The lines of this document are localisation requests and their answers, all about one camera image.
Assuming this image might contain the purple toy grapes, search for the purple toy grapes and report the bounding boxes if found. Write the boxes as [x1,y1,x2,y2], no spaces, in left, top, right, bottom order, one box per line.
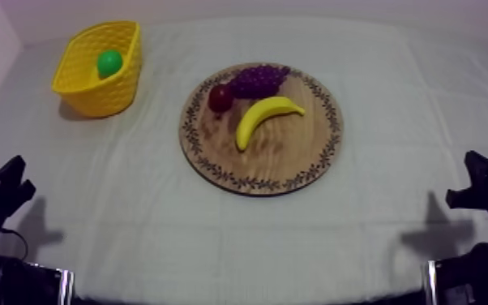
[229,64,292,101]

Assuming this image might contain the black cable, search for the black cable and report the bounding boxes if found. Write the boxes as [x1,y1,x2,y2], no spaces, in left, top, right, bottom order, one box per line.
[0,228,30,262]

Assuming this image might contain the small red fruit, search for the small red fruit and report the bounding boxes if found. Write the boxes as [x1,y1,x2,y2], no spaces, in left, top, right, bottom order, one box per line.
[208,84,235,114]

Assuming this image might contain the yellow plastic basket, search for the yellow plastic basket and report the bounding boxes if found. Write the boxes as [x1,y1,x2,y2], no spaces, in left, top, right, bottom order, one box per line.
[50,20,143,119]

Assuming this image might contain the round wooden board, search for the round wooden board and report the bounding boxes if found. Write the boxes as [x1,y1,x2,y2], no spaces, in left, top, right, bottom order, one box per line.
[178,62,345,197]

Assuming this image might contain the green toy pear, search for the green toy pear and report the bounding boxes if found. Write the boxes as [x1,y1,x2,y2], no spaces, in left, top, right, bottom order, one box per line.
[96,49,124,79]

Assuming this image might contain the yellow toy banana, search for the yellow toy banana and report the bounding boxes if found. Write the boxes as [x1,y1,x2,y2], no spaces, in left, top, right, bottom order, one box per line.
[235,96,306,153]

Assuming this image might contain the silver metal bar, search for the silver metal bar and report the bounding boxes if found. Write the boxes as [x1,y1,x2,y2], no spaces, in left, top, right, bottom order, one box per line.
[424,260,438,305]
[58,268,75,305]

